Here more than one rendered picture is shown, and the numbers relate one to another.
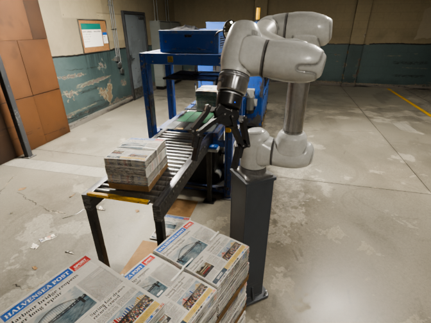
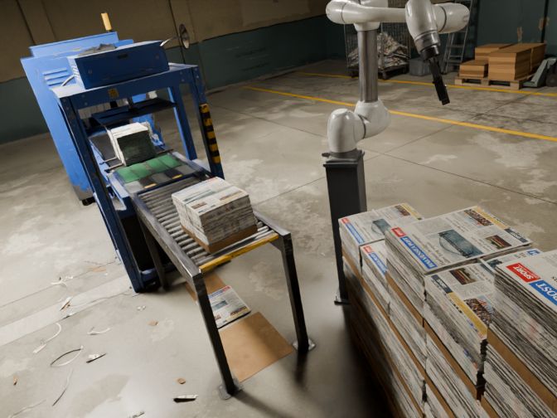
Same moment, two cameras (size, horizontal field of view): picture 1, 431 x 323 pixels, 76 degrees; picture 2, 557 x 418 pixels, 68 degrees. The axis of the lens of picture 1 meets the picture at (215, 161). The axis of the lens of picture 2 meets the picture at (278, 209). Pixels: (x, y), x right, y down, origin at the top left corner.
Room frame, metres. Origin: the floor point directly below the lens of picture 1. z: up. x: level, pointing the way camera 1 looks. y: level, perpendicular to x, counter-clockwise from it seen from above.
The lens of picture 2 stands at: (-0.02, 1.58, 1.87)
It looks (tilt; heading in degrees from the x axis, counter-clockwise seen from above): 26 degrees down; 320
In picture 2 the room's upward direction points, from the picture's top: 10 degrees counter-clockwise
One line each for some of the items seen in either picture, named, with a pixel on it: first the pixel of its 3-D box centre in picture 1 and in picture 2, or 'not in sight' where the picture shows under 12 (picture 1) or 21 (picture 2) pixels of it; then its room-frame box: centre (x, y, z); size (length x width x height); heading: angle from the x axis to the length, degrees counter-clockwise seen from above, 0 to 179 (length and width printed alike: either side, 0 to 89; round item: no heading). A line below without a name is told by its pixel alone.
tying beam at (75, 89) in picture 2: (195, 56); (124, 84); (3.08, 0.21, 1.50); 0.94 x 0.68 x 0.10; 76
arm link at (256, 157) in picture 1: (256, 147); (342, 128); (1.43, -0.23, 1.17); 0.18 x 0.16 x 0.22; 72
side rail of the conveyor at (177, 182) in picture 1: (190, 166); (234, 205); (2.03, 0.20, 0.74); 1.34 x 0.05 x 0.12; 166
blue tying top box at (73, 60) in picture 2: (195, 40); (118, 63); (3.08, 0.21, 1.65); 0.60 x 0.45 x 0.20; 76
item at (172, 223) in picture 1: (170, 227); (222, 305); (2.13, 0.43, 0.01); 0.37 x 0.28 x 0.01; 166
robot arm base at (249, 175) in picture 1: (251, 166); (340, 153); (1.46, -0.21, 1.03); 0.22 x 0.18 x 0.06; 24
